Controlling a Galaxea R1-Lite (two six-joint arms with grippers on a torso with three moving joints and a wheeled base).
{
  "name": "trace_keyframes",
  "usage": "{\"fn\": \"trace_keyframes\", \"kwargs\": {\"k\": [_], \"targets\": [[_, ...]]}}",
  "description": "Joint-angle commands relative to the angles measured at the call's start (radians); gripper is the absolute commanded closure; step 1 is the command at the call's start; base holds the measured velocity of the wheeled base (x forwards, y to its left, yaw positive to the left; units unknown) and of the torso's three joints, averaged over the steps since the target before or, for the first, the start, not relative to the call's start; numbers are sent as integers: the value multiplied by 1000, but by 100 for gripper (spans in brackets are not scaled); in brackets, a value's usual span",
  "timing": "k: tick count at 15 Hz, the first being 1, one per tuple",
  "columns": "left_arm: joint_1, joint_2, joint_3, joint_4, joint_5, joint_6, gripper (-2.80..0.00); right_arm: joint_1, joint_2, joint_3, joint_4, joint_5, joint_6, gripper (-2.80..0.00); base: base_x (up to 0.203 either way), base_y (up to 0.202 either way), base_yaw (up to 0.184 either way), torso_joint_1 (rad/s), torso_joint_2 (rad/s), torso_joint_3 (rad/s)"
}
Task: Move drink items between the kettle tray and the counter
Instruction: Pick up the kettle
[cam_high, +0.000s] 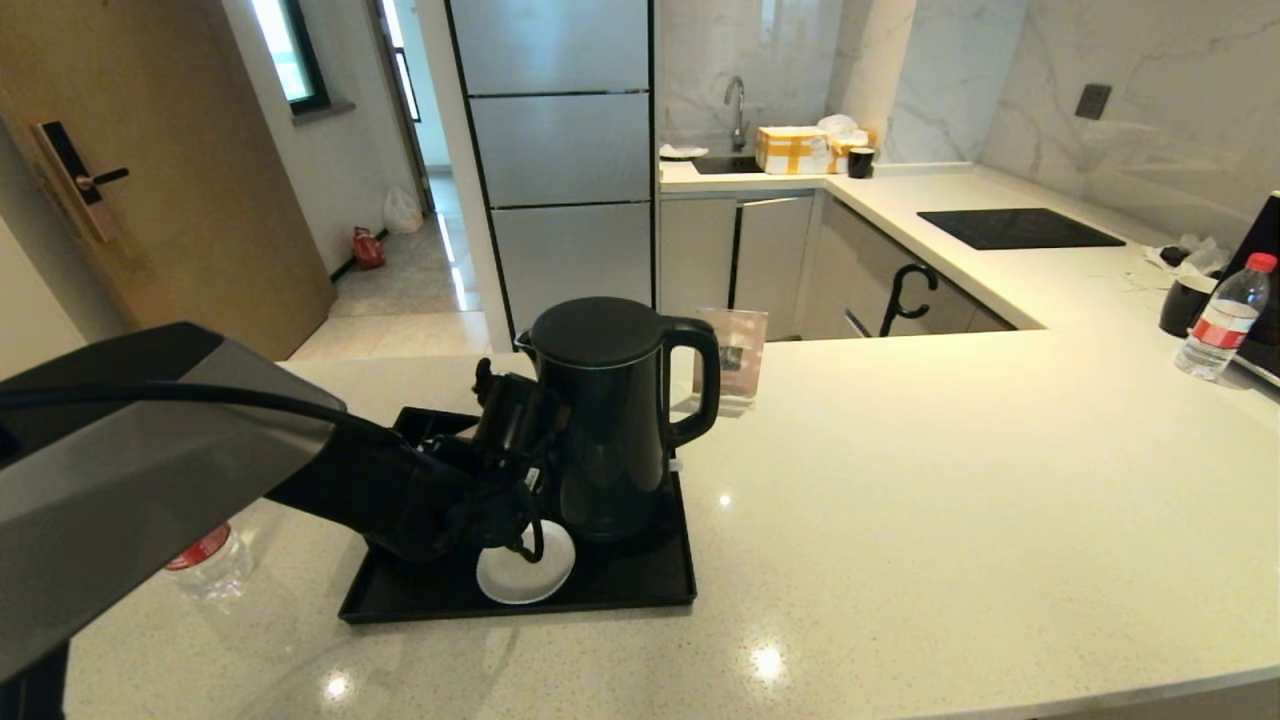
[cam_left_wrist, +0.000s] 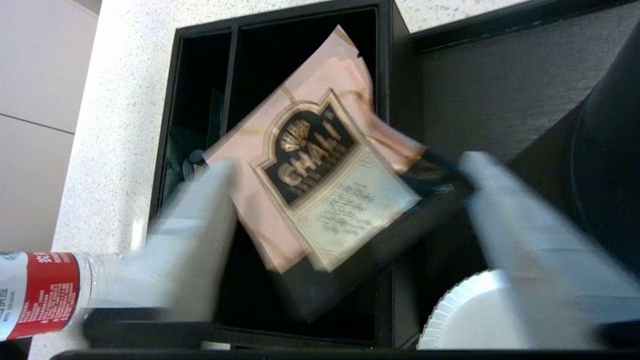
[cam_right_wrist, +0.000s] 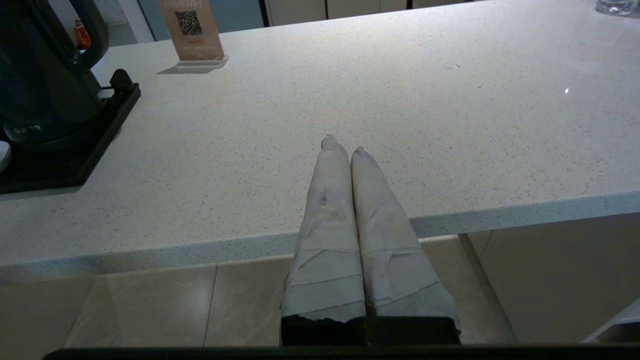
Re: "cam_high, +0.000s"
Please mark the black countertop appliance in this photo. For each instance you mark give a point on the black countertop appliance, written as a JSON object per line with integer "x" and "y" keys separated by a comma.
{"x": 1265, "y": 260}

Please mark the white crumpled tissue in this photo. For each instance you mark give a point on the white crumpled tissue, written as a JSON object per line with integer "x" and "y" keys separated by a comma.
{"x": 838, "y": 126}

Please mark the dark sink basin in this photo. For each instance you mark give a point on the dark sink basin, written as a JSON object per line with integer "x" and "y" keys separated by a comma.
{"x": 728, "y": 164}

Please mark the red bag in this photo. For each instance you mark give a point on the red bag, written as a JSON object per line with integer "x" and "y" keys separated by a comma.
{"x": 367, "y": 247}

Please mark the yellow striped white box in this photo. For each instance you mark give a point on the yellow striped white box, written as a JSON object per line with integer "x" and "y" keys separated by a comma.
{"x": 792, "y": 150}

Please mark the grey counter base cabinets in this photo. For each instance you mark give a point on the grey counter base cabinets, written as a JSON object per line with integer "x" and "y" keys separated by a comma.
{"x": 880, "y": 270}

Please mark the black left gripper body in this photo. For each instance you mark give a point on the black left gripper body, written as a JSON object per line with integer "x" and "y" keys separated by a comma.
{"x": 515, "y": 425}

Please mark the black rectangular serving tray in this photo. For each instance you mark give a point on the black rectangular serving tray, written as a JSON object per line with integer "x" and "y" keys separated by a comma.
{"x": 620, "y": 590}

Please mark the dark framed window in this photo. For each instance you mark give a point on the dark framed window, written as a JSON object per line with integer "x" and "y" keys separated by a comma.
{"x": 290, "y": 50}

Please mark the white plastic bag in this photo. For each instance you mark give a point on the white plastic bag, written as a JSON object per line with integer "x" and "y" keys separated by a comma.
{"x": 402, "y": 209}

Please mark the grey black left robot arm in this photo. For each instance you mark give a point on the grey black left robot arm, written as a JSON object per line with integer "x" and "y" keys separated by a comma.
{"x": 150, "y": 480}

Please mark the brown wooden door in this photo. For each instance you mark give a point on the brown wooden door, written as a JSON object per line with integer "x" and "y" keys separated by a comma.
{"x": 200, "y": 200}

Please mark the grey wall socket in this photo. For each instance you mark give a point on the grey wall socket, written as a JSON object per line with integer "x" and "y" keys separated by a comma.
{"x": 1091, "y": 102}

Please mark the small black cup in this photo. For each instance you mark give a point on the small black cup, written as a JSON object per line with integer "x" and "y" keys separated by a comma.
{"x": 860, "y": 163}

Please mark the acrylic WiFi QR sign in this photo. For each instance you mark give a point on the acrylic WiFi QR sign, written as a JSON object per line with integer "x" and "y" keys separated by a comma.
{"x": 738, "y": 350}

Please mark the black mug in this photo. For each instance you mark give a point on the black mug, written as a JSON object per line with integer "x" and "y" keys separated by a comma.
{"x": 1183, "y": 308}

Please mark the white sink cabinet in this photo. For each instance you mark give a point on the white sink cabinet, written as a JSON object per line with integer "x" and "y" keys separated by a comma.
{"x": 740, "y": 260}

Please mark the black electric kettle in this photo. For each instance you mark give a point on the black electric kettle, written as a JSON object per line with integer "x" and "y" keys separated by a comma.
{"x": 620, "y": 420}

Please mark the red-cap bottle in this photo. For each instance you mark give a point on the red-cap bottle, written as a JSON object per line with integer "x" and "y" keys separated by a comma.
{"x": 215, "y": 565}
{"x": 1220, "y": 323}

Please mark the black compartment organizer box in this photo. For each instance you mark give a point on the black compartment organizer box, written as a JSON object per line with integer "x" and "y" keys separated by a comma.
{"x": 430, "y": 420}

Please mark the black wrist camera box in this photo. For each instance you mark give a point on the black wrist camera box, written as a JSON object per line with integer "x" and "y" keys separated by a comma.
{"x": 480, "y": 520}

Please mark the crumpled clear plastic wrapper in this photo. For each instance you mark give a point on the crumpled clear plastic wrapper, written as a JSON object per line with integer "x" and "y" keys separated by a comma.
{"x": 1190, "y": 254}

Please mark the black induction cooktop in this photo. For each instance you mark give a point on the black induction cooktop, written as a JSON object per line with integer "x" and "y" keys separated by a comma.
{"x": 1015, "y": 229}

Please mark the silver refrigerator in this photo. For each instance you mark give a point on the silver refrigerator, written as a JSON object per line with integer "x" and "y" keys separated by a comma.
{"x": 560, "y": 150}

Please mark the white cloth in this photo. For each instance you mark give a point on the white cloth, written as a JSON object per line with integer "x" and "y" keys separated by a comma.
{"x": 683, "y": 151}

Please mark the chrome faucet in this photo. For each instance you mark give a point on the chrome faucet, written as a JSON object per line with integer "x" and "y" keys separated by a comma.
{"x": 737, "y": 110}

